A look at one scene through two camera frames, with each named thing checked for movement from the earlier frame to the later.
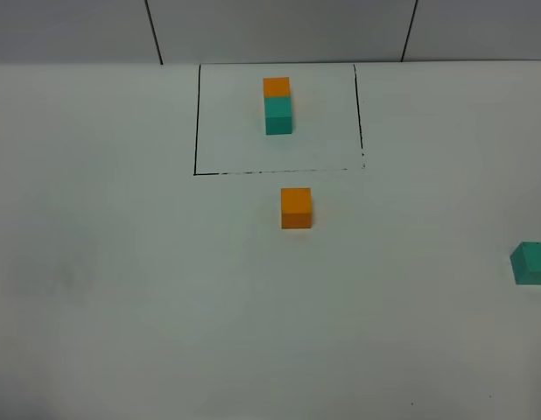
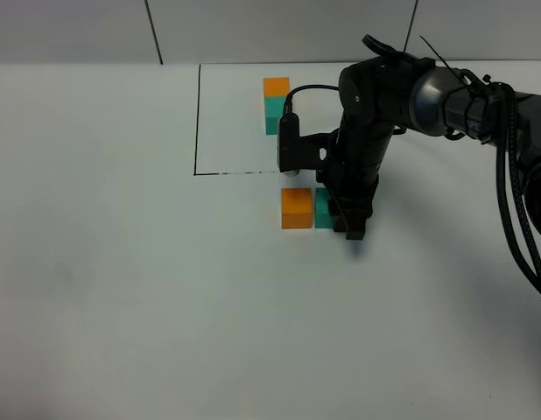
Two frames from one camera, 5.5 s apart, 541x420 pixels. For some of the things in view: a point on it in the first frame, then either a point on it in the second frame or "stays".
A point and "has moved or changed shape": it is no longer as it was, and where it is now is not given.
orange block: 296,208 stays
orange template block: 277,87 stays
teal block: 530,262 has moved or changed shape
